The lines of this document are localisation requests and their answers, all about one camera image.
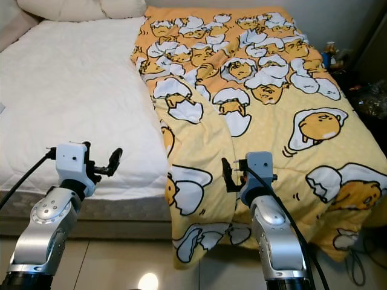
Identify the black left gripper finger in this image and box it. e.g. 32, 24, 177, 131
106, 148, 123, 177

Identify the grey bed base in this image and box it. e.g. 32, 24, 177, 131
0, 190, 173, 236

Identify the small bottle with brown cap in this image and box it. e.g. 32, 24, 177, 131
322, 41, 348, 70

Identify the white quilted mattress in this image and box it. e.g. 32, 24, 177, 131
0, 15, 173, 200

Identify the yellow egg-cartoon duvet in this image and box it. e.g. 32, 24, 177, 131
130, 5, 387, 269

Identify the beige pillow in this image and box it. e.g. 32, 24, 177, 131
17, 0, 147, 19

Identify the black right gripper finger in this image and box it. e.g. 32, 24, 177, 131
221, 157, 236, 193

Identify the clear crumpled plastic wrap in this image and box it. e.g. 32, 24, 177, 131
352, 85, 387, 118

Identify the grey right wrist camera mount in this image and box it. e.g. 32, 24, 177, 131
239, 151, 276, 206

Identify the black floor cable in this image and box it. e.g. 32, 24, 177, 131
345, 236, 387, 286

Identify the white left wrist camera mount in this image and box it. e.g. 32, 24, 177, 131
56, 142, 91, 182

